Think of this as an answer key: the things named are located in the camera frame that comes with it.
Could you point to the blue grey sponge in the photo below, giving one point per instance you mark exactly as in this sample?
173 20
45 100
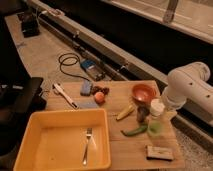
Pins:
86 88

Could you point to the yellow banana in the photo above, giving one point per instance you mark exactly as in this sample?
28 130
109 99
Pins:
125 112

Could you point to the dark brown grape cluster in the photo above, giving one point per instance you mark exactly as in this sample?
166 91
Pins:
104 90

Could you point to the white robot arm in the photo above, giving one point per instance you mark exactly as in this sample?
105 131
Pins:
189 82

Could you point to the brown rectangular box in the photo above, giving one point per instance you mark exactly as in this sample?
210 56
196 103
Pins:
160 153

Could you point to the small dark metal can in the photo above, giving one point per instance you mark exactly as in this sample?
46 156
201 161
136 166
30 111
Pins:
142 113

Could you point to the green chili pepper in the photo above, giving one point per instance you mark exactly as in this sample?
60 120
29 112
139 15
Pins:
134 132

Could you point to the blue electronic device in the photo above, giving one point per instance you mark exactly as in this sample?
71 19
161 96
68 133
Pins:
92 70

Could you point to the red bowl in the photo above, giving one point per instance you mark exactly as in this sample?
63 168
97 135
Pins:
143 93

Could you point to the black box device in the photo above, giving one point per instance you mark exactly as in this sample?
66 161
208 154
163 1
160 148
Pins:
29 25

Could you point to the clear bottle green liquid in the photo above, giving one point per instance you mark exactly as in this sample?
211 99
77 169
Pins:
155 125

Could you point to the orange red apple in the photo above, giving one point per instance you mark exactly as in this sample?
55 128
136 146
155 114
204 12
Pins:
99 97

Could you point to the black chair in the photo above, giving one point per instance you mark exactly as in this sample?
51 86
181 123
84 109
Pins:
14 117

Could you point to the long metal rail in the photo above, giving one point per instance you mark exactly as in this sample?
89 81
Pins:
142 38

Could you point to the silver metal fork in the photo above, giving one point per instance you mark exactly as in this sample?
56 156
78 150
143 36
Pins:
88 137

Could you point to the yellow plastic tray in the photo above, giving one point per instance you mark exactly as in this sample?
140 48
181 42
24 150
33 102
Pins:
55 141

